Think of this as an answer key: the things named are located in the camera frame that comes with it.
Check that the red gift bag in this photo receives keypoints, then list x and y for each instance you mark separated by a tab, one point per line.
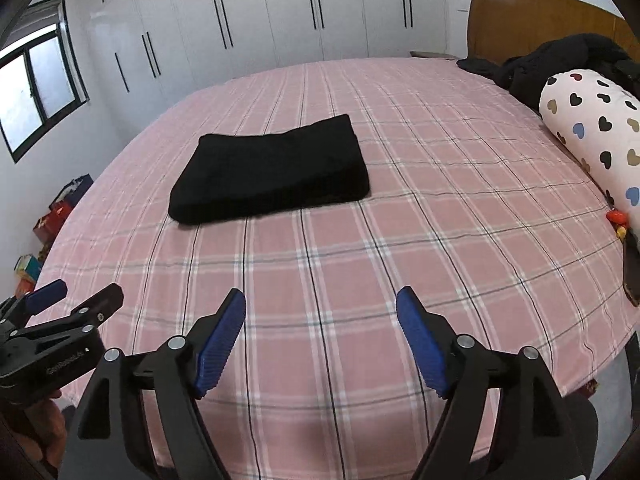
49	225

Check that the white wardrobe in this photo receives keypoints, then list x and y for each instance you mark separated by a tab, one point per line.
150	54

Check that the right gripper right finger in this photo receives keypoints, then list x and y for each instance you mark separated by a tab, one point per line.
532	436

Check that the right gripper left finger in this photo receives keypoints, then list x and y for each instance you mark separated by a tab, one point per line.
110	438

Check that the brown wooden headboard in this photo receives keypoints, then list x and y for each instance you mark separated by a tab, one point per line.
501	29

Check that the pink plaid bed sheet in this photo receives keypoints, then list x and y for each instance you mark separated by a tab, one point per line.
472	204

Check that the black pants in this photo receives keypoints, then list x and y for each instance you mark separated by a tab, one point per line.
237	177

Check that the dark blue gift bag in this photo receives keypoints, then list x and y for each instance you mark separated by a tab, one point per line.
73	191

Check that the teal box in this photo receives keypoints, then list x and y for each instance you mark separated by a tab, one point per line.
28	268

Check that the black clothes pile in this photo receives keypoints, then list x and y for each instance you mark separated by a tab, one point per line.
525	76

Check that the left hand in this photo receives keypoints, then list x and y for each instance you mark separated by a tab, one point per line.
49	424

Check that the heart pattern bolster pillow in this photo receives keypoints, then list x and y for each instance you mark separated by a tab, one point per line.
598	122

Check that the red yellow toy charm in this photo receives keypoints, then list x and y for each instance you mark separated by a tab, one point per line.
619	222

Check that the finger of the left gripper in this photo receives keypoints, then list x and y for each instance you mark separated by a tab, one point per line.
84	319
16	312

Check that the black framed window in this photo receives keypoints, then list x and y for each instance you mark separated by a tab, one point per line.
41	83

